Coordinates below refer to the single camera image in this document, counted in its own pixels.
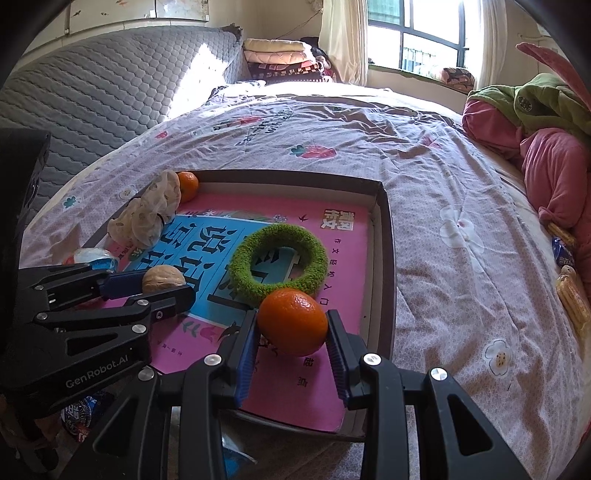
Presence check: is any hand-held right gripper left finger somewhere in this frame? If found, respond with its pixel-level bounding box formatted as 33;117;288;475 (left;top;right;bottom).
92;310;263;480

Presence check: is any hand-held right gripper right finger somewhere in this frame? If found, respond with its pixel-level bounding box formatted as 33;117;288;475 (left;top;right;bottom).
325;310;532;480

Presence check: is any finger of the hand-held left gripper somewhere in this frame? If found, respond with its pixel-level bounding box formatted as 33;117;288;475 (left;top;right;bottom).
34;284;195;342
18;265;149;308

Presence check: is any walnut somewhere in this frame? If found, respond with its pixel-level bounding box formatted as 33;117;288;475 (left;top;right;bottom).
141;264;186;295

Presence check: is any red snack bag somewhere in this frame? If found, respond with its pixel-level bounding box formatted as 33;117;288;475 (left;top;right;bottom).
62;247;121;273

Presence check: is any blue snack packet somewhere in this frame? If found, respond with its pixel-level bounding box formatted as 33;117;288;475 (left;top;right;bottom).
60;392;116;441

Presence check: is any large orange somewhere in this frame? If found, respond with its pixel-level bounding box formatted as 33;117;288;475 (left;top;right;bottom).
257;288;329;357

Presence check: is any grey cardboard box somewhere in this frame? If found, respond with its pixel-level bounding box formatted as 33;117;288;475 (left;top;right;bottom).
81;168;397;444

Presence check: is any small orange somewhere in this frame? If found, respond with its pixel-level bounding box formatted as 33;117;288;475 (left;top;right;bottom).
177;171;200;204

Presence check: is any crumpled white plastic bag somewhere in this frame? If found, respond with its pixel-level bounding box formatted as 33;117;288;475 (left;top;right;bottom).
107;169;183;250

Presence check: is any pink and blue book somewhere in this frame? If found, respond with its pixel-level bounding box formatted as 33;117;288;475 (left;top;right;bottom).
99;191;375;435

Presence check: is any grey quilted headboard cover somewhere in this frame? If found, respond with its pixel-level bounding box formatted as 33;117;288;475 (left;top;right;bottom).
0;25;243;217

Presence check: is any strawberry printed bedsheet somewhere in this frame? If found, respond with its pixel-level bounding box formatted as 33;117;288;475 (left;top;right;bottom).
18;80;591;480

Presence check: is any yellow packaged corn cob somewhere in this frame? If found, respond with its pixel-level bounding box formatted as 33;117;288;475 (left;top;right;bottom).
548;222;578;248
556;268;591;341

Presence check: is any small blue packet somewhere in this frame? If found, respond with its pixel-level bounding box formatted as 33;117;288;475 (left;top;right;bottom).
551;235;578;269

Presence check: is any dark red patterned folded blanket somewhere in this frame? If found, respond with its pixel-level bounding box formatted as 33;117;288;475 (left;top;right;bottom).
249;64;334;85

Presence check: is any pink folded blanket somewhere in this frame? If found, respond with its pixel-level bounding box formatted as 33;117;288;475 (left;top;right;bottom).
246;56;319;70

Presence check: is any cream folded blanket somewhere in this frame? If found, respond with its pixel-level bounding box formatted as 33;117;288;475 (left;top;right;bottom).
242;38;315;62

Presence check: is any pink quilt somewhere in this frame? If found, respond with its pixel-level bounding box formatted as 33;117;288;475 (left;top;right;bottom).
462;99;591;232

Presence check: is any patterned folded blanket on sill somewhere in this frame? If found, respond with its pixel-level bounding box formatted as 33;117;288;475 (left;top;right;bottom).
441;67;476;93

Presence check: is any white curtain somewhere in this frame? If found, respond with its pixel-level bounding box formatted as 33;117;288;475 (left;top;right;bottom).
320;0;370;86
466;0;518;88

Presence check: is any green blanket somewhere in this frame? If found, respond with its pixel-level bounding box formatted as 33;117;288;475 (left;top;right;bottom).
468;73;591;144

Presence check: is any window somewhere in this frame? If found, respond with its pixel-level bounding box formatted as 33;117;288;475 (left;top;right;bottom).
367;0;485;79

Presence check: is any long pink pillow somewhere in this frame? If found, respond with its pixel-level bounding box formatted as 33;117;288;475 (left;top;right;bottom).
516;41;591;112

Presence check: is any green fuzzy ring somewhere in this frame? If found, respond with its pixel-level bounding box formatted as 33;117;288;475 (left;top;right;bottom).
229;224;328;308

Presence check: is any white floral wall cabinet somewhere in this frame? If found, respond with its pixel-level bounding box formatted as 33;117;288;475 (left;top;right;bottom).
65;0;218;31

